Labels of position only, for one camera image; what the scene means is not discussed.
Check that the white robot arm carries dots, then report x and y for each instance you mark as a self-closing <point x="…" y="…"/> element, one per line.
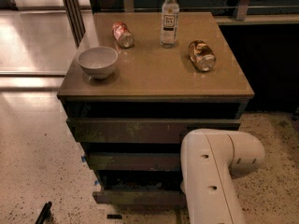
<point x="210" y="159"/>

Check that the brown drawer cabinet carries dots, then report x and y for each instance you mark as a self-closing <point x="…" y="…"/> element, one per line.
<point x="151" y="82"/>

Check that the white ceramic bowl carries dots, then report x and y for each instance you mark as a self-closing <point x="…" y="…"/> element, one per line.
<point x="98" y="62"/>

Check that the gold soda can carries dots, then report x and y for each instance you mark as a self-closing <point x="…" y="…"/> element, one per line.
<point x="201" y="55"/>

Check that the red soda can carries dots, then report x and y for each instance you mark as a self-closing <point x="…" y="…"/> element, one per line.
<point x="122" y="34"/>

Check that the clear plastic water bottle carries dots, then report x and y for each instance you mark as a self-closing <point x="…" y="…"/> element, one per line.
<point x="169" y="24"/>

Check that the metal railing shelf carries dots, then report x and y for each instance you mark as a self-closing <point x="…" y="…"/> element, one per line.
<point x="225" y="11"/>

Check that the black object on floor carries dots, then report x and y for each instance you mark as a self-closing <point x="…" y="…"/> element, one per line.
<point x="45" y="213"/>

